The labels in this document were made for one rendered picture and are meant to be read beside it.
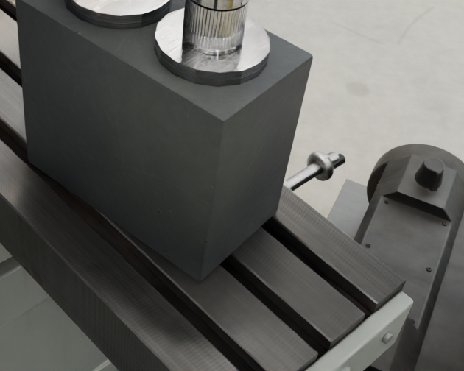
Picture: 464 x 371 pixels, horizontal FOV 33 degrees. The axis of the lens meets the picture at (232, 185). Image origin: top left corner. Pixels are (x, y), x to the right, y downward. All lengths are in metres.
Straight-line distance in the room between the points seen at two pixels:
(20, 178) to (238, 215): 0.22
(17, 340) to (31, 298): 0.09
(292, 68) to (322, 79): 1.96
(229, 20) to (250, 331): 0.26
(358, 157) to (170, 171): 1.71
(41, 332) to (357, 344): 0.56
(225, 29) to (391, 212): 0.79
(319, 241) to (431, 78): 2.00
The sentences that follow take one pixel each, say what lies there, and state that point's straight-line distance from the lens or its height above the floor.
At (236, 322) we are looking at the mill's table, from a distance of 0.68.
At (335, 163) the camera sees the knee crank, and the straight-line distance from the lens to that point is 1.48.
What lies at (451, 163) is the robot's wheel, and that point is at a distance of 1.46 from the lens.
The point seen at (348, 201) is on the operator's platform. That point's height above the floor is 0.40.
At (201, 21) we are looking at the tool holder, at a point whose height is 1.18.
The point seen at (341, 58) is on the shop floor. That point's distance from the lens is 2.70.
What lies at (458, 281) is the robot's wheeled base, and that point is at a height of 0.57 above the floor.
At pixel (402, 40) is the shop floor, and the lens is 2.87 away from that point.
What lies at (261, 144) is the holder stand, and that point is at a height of 1.08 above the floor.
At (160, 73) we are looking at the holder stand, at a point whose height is 1.14.
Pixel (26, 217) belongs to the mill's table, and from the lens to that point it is 0.75.
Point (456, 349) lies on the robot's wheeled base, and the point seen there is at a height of 0.57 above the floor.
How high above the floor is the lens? 1.50
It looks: 44 degrees down
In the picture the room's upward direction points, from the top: 10 degrees clockwise
